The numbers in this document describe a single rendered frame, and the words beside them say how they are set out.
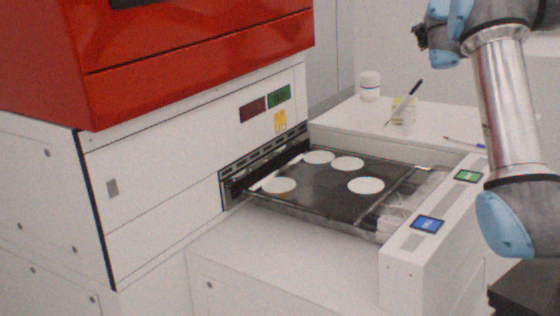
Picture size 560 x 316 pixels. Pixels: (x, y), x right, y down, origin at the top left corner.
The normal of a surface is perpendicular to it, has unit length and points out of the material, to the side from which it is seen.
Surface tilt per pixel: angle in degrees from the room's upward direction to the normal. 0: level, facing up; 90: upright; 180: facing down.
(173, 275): 90
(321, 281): 0
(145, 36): 90
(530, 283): 2
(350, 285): 0
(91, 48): 90
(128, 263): 90
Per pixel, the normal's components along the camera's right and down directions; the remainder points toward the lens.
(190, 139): 0.80, 0.19
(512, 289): -0.11, -0.90
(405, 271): -0.59, 0.37
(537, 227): -0.09, -0.03
